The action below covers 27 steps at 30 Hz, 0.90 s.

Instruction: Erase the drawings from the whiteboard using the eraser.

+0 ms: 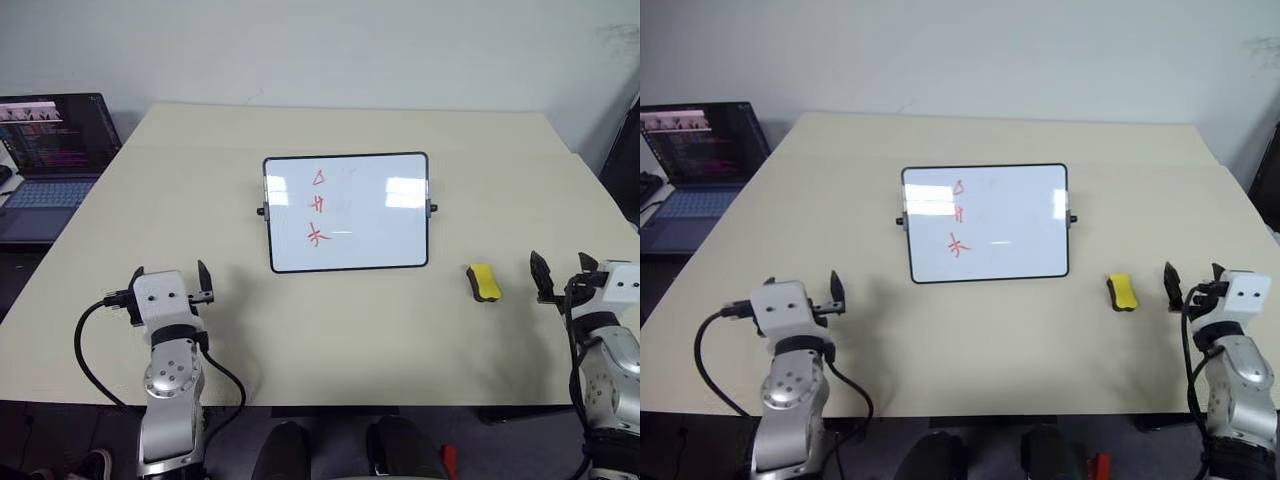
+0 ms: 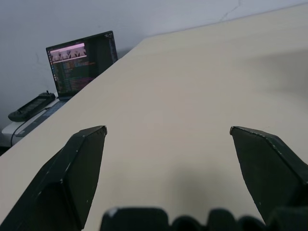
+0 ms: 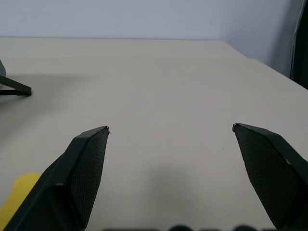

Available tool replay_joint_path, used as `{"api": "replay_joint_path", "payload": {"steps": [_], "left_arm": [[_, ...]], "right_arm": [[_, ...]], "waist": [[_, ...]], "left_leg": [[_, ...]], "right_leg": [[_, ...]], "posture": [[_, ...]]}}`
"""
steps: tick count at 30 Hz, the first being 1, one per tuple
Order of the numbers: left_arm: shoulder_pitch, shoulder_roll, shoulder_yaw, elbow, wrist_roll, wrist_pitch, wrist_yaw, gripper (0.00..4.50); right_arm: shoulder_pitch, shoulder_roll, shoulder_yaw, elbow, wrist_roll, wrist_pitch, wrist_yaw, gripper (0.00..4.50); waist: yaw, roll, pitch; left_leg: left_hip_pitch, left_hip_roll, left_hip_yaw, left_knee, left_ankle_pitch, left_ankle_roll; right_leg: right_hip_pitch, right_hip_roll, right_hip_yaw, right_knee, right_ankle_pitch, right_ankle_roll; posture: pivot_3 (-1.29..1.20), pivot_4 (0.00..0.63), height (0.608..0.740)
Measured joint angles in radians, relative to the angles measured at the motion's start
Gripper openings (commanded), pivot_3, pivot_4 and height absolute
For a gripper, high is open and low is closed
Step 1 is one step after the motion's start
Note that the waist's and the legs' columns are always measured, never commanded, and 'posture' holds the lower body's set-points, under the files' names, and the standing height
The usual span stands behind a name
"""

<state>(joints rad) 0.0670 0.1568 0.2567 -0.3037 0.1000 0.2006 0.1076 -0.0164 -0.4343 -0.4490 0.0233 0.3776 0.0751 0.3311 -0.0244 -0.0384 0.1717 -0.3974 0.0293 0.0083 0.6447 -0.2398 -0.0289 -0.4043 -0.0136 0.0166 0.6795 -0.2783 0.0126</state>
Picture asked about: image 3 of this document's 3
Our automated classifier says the yellow object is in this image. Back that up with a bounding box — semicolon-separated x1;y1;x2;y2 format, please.
0;172;42;231

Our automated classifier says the black monitor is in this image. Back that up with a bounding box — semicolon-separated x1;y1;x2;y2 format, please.
289;0;308;90

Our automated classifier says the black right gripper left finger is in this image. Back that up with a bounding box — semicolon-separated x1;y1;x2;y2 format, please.
4;125;110;231

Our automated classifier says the whiteboard with black frame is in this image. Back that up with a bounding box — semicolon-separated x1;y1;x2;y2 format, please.
0;59;32;97

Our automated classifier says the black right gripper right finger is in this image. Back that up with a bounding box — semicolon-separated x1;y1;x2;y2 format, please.
232;123;308;231

